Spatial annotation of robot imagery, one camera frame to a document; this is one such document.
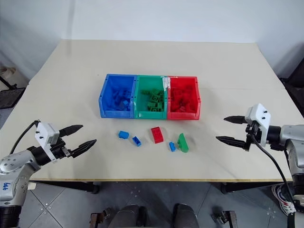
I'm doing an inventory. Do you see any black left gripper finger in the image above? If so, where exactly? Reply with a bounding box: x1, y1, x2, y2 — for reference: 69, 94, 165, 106
71, 139, 98, 158
59, 124, 84, 138

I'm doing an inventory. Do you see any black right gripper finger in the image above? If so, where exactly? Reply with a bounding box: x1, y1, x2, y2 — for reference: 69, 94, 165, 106
215, 135, 247, 149
223, 115, 247, 124

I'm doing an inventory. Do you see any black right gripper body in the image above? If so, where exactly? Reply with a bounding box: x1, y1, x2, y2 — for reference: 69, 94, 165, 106
244, 121, 262, 152

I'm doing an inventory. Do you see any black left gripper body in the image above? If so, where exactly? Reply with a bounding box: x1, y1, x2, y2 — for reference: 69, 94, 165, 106
49, 138, 75, 162

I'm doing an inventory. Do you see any blue plastic storage bin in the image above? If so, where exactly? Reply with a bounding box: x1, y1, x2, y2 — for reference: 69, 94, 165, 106
98, 74, 138, 119

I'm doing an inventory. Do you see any red plastic storage bin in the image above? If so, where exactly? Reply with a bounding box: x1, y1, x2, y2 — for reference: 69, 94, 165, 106
166, 76, 201, 121

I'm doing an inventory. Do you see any black equipment stand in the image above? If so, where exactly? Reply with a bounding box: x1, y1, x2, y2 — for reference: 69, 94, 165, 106
279, 42, 304, 121

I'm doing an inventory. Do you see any black mesh panel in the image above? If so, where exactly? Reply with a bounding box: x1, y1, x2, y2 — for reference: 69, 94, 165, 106
0, 87, 26, 109

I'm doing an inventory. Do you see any green plastic storage bin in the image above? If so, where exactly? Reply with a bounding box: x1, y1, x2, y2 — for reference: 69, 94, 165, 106
133, 75, 170, 120

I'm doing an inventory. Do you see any white sneaker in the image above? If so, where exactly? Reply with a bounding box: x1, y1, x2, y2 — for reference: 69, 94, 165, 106
271, 184, 295, 215

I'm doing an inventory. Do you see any white tape strip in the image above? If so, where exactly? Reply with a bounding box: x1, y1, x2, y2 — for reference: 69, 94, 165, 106
161, 76, 179, 92

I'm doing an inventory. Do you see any dark rounded shape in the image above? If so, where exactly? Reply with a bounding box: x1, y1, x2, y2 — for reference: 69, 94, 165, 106
172, 203, 198, 228
117, 204, 147, 228

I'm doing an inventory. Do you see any beige round object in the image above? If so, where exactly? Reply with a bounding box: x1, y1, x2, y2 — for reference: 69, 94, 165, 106
0, 67, 17, 77

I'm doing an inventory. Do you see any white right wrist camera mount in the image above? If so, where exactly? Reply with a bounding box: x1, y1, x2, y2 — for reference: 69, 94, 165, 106
244, 103, 272, 147

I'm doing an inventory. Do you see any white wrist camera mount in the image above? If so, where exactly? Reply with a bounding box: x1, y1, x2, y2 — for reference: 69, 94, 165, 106
244, 103, 272, 147
34, 122, 60, 162

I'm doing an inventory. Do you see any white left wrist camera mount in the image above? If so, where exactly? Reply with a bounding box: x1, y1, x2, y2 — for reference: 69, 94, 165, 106
34, 122, 60, 162

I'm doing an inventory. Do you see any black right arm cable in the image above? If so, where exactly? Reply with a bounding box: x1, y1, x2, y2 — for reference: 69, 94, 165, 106
252, 134, 295, 228

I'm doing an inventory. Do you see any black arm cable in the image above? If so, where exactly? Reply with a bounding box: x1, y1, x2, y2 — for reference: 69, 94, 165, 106
252, 134, 295, 228
9, 120, 40, 155

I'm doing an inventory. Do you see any black table frame foot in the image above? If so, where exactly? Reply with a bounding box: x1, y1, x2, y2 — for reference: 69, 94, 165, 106
220, 182, 285, 195
29, 181, 100, 194

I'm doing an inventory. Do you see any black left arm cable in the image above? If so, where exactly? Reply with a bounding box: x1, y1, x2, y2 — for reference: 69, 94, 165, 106
9, 120, 40, 155

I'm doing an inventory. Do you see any rusty caster bracket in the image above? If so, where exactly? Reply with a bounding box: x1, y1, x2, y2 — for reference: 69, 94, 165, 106
89, 207, 113, 228
212, 208, 238, 228

